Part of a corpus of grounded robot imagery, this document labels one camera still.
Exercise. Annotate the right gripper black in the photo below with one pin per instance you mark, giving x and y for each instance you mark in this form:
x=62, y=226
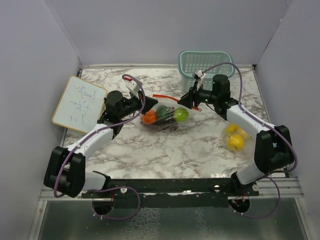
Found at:
x=190, y=98

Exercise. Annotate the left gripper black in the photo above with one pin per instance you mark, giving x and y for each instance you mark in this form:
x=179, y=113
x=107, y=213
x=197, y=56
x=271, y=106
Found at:
x=149, y=102

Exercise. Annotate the orange fake pumpkin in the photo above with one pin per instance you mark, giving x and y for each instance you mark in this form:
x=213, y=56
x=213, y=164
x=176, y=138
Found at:
x=149, y=118

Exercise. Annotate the green fake ball fruit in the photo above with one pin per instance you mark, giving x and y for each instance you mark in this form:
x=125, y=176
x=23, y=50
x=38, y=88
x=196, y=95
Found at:
x=180, y=115

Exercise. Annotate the clear bag red zipper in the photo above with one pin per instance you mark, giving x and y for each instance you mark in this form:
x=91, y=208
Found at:
x=171, y=102

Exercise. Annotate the dark purple fake grapes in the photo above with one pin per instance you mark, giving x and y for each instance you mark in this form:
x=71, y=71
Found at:
x=165, y=120

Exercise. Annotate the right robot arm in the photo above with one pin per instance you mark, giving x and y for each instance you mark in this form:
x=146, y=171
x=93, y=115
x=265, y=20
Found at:
x=273, y=146

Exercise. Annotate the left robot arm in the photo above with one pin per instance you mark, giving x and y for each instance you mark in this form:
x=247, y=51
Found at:
x=66, y=171

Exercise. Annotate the yellow fake banana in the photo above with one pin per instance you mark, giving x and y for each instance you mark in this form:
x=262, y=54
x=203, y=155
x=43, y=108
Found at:
x=231, y=128

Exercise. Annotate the clear bag blue zipper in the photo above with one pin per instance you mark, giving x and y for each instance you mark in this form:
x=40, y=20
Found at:
x=247, y=152

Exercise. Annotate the yellow fake lemon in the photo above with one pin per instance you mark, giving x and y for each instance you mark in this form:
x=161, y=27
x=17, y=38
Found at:
x=235, y=142

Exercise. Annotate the teal plastic basket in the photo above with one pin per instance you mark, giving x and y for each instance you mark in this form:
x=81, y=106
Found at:
x=190, y=62

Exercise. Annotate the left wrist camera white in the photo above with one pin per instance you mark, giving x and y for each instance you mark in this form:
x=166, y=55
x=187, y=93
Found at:
x=133, y=88

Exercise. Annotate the small whiteboard wooden frame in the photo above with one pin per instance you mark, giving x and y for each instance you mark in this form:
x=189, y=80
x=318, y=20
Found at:
x=80, y=105

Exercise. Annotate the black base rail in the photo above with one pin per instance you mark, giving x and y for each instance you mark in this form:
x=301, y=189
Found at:
x=172, y=193

